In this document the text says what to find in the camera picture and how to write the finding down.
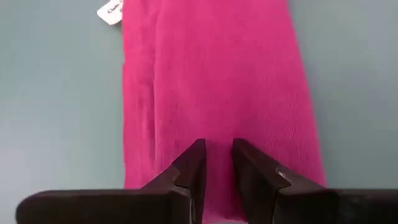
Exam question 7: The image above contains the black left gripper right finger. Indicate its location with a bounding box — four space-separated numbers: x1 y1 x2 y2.
231 138 398 224

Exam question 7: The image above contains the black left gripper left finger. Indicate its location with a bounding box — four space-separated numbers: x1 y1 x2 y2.
15 138 206 224

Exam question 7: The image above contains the green table mat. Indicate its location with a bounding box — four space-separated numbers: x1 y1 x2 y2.
0 0 398 224

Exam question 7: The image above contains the magenta towel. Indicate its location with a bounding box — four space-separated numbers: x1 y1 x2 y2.
96 0 327 223

